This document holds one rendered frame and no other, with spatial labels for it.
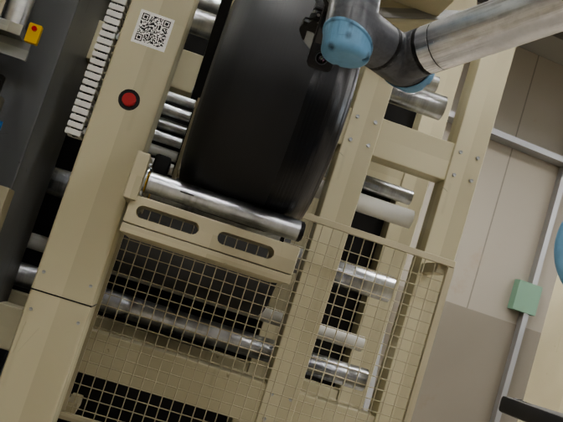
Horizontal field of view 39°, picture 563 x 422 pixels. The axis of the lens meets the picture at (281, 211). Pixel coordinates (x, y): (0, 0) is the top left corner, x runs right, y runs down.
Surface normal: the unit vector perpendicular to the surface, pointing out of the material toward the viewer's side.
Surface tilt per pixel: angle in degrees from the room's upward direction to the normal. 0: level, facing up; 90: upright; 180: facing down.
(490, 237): 90
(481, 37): 133
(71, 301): 90
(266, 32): 74
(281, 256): 90
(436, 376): 90
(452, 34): 111
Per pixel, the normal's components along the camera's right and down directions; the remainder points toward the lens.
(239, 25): -0.47, -0.45
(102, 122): 0.14, -0.07
